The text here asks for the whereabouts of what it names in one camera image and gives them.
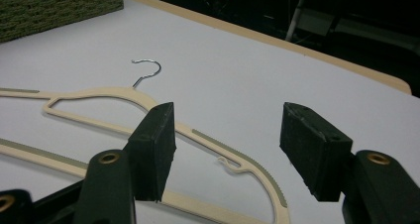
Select beige plastic clothes hanger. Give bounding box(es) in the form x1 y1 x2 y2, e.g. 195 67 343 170
0 58 291 224

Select metal stand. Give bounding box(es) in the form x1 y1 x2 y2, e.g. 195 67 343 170
284 0 311 43

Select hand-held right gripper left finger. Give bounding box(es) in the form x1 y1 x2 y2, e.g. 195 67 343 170
72 101 177 224

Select green woven box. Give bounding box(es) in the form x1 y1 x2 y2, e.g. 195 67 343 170
0 0 125 44

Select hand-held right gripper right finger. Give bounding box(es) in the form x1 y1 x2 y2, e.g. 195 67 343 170
278 101 420 224

